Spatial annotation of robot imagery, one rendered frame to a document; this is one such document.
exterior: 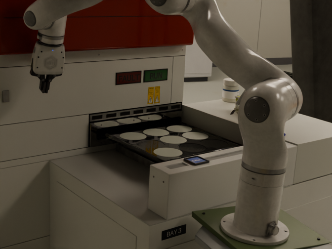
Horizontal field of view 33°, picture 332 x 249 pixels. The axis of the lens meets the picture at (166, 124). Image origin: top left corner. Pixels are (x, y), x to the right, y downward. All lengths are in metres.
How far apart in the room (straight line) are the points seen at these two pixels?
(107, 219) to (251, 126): 0.61
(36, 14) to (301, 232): 0.99
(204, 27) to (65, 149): 0.84
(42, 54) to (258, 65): 0.71
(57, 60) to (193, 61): 5.99
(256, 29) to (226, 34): 8.07
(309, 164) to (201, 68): 5.91
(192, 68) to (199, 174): 6.18
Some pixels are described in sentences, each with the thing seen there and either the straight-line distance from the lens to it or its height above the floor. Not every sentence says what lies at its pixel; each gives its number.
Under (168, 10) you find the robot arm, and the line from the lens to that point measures 1.50.
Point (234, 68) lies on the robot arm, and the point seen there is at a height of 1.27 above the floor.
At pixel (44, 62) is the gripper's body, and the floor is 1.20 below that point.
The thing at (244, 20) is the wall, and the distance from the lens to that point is 9.42.
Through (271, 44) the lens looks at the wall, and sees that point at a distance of 9.80.
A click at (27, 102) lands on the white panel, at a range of 2.01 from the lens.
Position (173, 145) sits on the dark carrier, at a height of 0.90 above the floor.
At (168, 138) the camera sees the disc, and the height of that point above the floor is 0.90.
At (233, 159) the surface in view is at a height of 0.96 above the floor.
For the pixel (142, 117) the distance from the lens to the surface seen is 2.26.
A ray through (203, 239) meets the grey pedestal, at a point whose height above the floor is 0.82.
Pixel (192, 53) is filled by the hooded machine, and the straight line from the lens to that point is 7.77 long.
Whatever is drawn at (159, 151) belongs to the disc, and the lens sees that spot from 1.97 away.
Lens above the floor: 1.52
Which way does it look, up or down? 16 degrees down
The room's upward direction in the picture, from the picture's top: 3 degrees clockwise
